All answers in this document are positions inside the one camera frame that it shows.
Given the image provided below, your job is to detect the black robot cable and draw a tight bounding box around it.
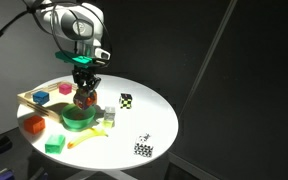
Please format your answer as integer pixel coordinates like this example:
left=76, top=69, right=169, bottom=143
left=0, top=0, right=113, bottom=68

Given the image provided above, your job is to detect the green translucent bowl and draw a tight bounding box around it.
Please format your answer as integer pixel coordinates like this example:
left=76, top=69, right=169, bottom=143
left=61, top=104, right=96, bottom=130

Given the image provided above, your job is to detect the yellow banana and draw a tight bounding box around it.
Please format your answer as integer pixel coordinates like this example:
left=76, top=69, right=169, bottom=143
left=67, top=128, right=107, bottom=149

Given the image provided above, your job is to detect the small yellow-green block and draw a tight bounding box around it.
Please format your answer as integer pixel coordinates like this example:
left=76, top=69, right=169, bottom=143
left=102, top=120, right=115, bottom=128

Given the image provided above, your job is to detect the black and green checkered cube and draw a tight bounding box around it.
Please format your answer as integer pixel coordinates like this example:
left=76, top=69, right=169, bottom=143
left=119, top=93, right=132, bottom=109

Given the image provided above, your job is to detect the wooden slatted tray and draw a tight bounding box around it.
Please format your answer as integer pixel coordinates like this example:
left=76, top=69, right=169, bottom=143
left=17, top=81, right=77, bottom=122

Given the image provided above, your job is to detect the white round table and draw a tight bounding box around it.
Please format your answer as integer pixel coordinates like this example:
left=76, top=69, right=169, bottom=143
left=17, top=75, right=178, bottom=180

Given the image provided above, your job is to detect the orange block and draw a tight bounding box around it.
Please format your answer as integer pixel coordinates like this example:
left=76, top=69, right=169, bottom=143
left=24, top=115, right=45, bottom=134

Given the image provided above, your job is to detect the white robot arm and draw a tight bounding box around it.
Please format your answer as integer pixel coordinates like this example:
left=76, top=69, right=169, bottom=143
left=23, top=0, right=112, bottom=97

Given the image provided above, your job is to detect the blue cube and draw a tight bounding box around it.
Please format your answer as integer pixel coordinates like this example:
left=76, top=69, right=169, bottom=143
left=33, top=91, right=49, bottom=105

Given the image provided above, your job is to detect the green block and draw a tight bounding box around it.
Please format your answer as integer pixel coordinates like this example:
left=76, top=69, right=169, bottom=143
left=45, top=135, right=65, bottom=154

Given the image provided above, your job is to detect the black and white patterned card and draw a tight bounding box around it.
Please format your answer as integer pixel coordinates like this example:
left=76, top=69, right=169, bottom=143
left=133, top=134, right=154, bottom=157

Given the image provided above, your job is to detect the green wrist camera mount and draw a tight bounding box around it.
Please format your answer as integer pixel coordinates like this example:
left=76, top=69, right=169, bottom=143
left=55, top=51, right=99, bottom=68

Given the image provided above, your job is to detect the pink cube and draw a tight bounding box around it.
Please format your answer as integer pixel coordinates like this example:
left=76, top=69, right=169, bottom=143
left=59, top=83, right=72, bottom=95

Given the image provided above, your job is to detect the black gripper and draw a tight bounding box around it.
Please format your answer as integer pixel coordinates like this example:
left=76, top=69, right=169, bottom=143
left=72, top=66, right=101, bottom=97

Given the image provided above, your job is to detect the multicoloured picture cube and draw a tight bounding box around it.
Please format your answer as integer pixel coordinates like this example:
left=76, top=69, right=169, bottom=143
left=73, top=89, right=97, bottom=110

